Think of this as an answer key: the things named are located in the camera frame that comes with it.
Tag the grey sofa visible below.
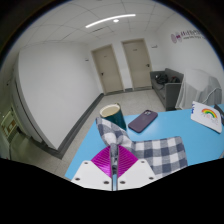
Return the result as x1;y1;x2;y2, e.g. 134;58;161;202
149;67;185;112

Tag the beige door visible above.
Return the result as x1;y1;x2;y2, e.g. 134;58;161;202
121;38;153;91
90;44;125;95

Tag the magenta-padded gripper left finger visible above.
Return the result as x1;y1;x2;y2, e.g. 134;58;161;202
70;145;116;192

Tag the purple smartphone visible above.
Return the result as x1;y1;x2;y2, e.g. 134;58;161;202
127;109;159;134

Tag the dark teal mug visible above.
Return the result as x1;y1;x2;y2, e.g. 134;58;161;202
99;102;128;132

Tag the long ceiling light strip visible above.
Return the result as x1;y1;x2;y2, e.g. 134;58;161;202
84;13;137;29

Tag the white rainbow-print mouse pad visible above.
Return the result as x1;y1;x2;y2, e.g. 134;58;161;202
190;100;223;134

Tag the purple wall sign lettering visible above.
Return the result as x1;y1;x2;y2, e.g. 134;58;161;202
170;28;204;44

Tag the black bag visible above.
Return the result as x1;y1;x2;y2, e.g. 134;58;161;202
155;73;169;85

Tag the grey white checked towel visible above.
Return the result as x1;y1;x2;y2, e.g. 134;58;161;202
95;116;189;179

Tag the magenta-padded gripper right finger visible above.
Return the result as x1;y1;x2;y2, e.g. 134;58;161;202
114;145;158;192

